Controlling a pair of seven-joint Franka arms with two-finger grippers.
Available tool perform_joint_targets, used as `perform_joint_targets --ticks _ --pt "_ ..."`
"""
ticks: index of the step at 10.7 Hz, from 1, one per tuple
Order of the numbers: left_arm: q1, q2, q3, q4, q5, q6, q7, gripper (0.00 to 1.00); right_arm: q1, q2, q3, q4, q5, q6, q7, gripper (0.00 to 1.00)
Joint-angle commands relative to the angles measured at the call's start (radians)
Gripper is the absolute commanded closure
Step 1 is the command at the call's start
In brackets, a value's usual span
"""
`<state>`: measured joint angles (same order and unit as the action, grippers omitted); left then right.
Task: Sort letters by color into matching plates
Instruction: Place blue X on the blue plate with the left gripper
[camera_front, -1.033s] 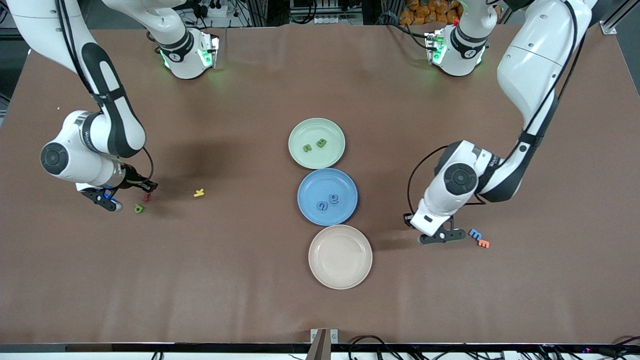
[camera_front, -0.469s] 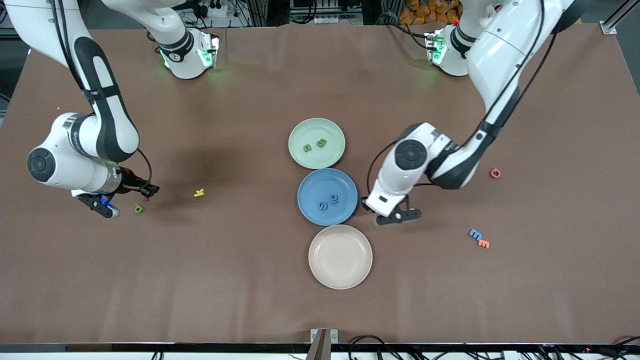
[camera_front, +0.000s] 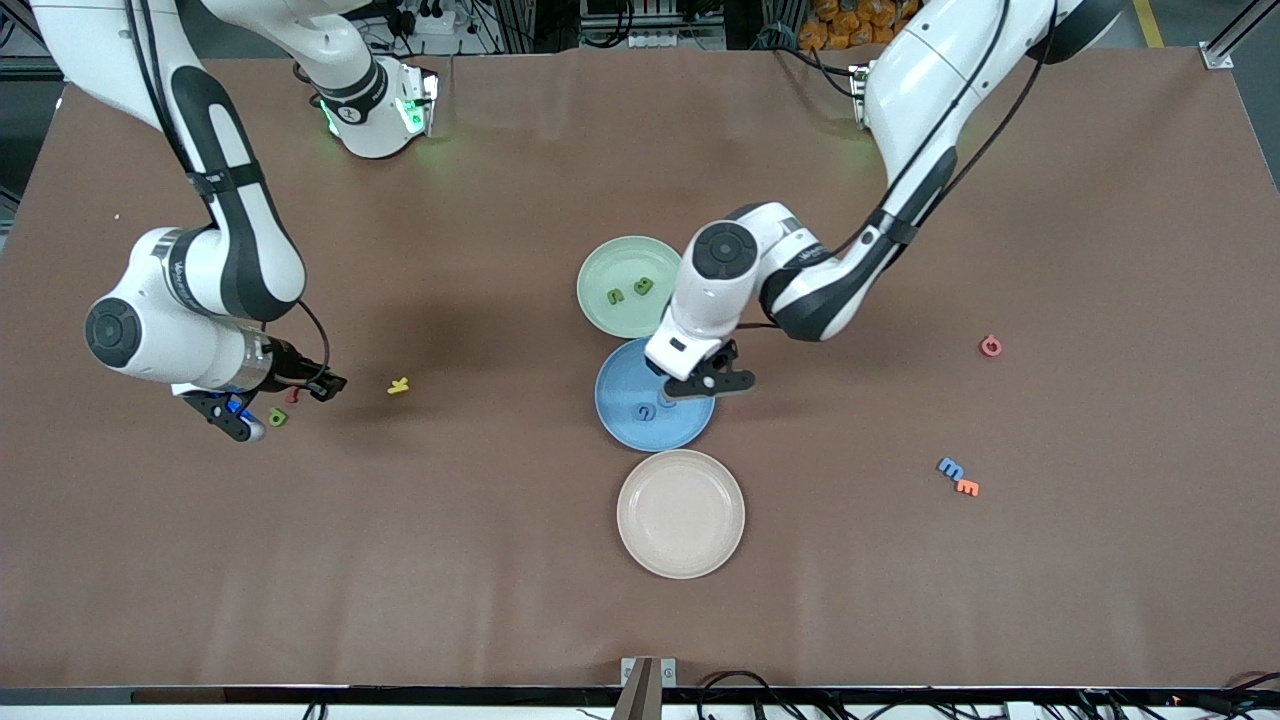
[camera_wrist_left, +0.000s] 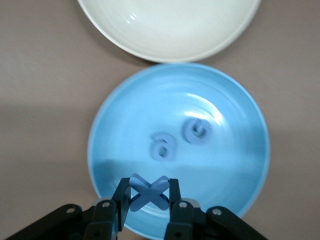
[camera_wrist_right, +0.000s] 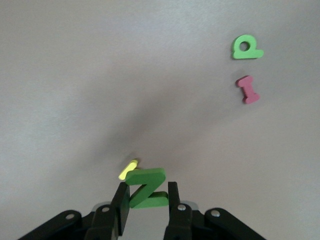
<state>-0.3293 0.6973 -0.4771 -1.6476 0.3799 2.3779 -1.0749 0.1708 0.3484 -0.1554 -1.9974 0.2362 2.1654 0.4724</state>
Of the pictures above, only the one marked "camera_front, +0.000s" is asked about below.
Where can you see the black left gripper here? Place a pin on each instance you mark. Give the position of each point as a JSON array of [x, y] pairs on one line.
[[720, 361]]

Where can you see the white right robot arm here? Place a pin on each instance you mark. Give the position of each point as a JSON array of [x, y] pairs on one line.
[[170, 340]]

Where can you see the blue round plate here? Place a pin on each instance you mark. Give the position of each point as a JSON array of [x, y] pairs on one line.
[[620, 385]]

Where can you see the orange foam letter E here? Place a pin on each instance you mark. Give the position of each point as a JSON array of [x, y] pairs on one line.
[[967, 487]]

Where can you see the red foam letter G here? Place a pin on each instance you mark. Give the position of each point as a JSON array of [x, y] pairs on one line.
[[990, 346]]

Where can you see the metal corner bracket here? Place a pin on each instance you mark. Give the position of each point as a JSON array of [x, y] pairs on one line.
[[1218, 55]]

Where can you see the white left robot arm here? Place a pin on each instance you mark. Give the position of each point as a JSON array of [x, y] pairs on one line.
[[920, 90]]

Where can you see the blue foam letter M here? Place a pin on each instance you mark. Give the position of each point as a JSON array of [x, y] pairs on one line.
[[951, 467]]

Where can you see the orange packaged goods pile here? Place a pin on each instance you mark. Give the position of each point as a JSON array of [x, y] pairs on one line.
[[850, 25]]

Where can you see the silver arm base connector box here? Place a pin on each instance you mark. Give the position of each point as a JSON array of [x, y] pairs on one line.
[[418, 100], [857, 90]]

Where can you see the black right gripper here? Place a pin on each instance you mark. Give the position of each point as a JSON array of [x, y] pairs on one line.
[[293, 365]]

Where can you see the white power strip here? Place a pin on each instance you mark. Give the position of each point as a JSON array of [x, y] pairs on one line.
[[428, 18]]

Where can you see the green foam letter P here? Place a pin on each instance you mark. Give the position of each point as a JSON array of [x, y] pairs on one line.
[[277, 416]]

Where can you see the metal table edge bracket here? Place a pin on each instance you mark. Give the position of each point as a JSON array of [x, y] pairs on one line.
[[648, 675]]

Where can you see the brown table cover sheet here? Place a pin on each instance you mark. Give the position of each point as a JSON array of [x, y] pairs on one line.
[[500, 560]]

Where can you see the pale green round plate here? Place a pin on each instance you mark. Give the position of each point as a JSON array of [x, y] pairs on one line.
[[633, 320]]

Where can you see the beige round plate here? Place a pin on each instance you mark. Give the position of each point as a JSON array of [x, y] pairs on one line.
[[680, 514]]

